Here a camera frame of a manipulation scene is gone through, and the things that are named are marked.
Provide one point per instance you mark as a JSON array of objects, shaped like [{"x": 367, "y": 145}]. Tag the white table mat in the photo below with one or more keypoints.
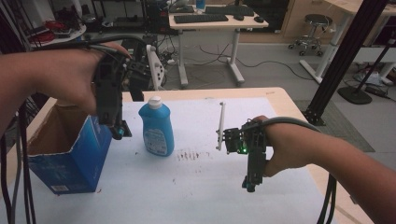
[{"x": 193, "y": 186}]

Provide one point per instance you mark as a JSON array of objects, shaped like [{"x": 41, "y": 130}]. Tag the blue cup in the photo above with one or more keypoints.
[{"x": 200, "y": 4}]

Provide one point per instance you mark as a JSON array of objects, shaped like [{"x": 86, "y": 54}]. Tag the white desk frame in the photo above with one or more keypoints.
[{"x": 330, "y": 49}]

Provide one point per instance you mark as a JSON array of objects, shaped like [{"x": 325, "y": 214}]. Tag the round white table with clutter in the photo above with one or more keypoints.
[{"x": 56, "y": 34}]

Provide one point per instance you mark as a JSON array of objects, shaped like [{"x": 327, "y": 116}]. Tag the black stand with round base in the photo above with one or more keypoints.
[{"x": 355, "y": 95}]

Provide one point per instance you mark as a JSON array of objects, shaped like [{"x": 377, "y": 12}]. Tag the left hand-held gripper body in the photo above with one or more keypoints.
[{"x": 137, "y": 67}]

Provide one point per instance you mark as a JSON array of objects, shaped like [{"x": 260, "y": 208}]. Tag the person's left hand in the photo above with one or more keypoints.
[{"x": 68, "y": 74}]

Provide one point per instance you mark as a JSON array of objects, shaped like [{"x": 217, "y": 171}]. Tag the black round stool on castors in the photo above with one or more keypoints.
[{"x": 316, "y": 23}]

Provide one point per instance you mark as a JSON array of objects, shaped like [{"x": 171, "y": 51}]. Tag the open blue cardboard box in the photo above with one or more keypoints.
[{"x": 77, "y": 161}]

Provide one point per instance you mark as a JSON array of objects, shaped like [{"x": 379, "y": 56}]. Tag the black keyboard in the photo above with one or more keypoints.
[{"x": 200, "y": 18}]

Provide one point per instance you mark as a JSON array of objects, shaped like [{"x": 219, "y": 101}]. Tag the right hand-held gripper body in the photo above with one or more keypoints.
[{"x": 249, "y": 137}]

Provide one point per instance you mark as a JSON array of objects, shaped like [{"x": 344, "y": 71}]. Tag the dark grey floor mat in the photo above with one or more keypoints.
[{"x": 348, "y": 130}]

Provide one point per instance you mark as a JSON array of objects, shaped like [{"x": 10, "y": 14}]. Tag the person's right hand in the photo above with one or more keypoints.
[{"x": 289, "y": 149}]

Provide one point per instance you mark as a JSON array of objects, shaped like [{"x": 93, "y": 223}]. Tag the black computer mouse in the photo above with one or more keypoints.
[
  {"x": 258, "y": 19},
  {"x": 238, "y": 17}
]

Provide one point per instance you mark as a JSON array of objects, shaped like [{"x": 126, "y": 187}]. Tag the black power strip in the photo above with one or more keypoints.
[{"x": 376, "y": 91}]

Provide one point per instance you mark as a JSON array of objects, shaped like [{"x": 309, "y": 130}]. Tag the blue detergent bottle white cap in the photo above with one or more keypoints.
[{"x": 157, "y": 130}]

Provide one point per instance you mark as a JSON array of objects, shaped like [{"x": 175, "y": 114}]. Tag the black metal profile post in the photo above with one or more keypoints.
[{"x": 342, "y": 59}]

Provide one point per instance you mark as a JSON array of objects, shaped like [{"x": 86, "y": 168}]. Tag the light wooden desk white legs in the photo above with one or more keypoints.
[{"x": 218, "y": 24}]

